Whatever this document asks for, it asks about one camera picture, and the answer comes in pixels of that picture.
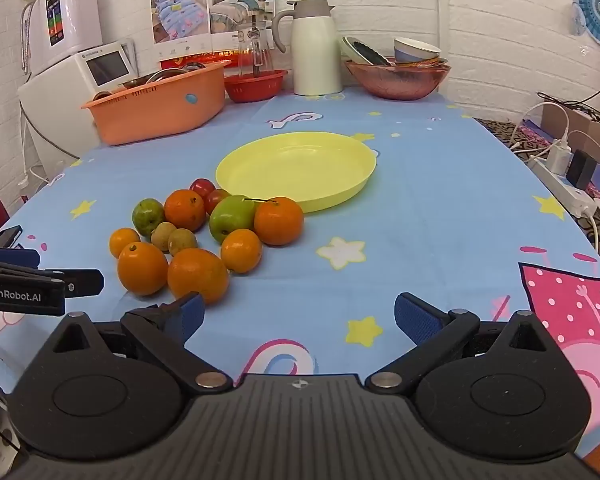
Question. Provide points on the blue printed tablecloth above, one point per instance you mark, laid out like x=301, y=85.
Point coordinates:
x=430, y=210

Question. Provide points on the glass pitcher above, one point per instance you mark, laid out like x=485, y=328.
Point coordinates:
x=255, y=55

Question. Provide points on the red plastic basket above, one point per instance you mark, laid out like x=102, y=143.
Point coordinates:
x=255, y=87

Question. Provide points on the white power strip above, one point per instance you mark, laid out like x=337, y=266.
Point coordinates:
x=562, y=190

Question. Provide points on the orange mandarin with stem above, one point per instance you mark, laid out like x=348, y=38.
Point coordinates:
x=278, y=220

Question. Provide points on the red apple back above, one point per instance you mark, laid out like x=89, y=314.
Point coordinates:
x=202, y=186

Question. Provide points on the black charger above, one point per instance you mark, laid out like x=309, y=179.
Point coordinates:
x=581, y=169

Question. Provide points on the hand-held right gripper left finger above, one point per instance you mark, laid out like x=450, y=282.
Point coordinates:
x=192, y=310

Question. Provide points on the white charger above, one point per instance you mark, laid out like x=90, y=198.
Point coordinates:
x=559, y=157

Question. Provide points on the green rimmed white bowl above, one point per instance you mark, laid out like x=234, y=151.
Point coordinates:
x=360, y=50

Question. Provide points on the white appliance with screen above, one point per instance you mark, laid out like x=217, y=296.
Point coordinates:
x=55, y=105

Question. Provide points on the small green apple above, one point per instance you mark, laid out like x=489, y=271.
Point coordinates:
x=147, y=215

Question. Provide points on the red apple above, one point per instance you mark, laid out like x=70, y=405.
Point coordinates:
x=202, y=186
x=214, y=200

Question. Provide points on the orange plastic basket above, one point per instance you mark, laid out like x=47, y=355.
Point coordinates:
x=155, y=110

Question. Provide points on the kiwi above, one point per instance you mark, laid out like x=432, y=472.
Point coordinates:
x=162, y=236
x=182, y=241

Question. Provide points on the metal bowl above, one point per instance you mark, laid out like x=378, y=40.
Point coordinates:
x=180, y=71

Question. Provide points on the pink glass bowl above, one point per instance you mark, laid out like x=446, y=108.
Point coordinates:
x=397, y=82

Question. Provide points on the wall poster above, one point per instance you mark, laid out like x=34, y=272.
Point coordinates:
x=210, y=5

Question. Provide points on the cardboard box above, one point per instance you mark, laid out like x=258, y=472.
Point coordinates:
x=580, y=125

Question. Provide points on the white and blue bowl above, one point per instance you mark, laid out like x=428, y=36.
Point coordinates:
x=415, y=50

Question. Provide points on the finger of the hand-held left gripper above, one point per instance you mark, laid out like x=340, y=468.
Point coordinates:
x=85, y=282
x=15, y=256

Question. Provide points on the white water purifier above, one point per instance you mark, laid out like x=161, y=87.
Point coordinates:
x=65, y=20

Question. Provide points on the yellow plastic plate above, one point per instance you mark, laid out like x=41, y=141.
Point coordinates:
x=295, y=170

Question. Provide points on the white thermos jug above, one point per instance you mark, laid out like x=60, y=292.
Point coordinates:
x=316, y=55

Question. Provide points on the white wall pipe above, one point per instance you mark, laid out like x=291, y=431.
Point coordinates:
x=440, y=20

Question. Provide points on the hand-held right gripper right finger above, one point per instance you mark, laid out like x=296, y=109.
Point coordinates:
x=415, y=317

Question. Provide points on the small orange mandarin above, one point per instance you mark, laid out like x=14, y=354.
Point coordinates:
x=124, y=242

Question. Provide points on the dark patterned cloth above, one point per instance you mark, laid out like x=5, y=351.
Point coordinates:
x=500, y=132

